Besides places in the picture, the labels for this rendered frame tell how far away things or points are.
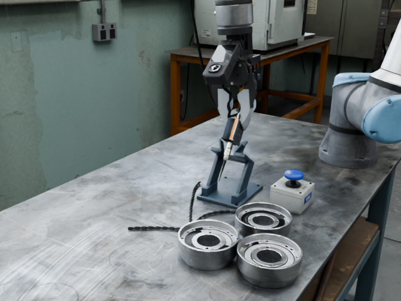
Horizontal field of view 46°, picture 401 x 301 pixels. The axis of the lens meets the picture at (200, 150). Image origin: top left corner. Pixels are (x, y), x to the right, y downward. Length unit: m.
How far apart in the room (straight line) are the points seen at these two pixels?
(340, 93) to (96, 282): 0.75
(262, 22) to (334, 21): 1.71
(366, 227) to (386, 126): 0.50
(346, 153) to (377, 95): 0.21
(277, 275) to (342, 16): 4.00
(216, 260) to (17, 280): 0.31
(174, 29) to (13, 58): 1.26
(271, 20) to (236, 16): 2.05
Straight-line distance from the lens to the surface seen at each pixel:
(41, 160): 2.60
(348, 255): 1.37
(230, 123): 0.99
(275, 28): 3.02
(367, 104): 1.11
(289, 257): 0.80
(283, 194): 0.98
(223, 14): 0.96
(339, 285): 1.25
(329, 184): 1.14
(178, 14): 3.32
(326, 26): 4.67
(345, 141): 1.24
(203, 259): 0.78
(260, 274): 0.75
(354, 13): 4.59
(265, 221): 0.92
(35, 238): 0.92
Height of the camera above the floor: 1.26
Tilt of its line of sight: 21 degrees down
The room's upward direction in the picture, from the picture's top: 1 degrees clockwise
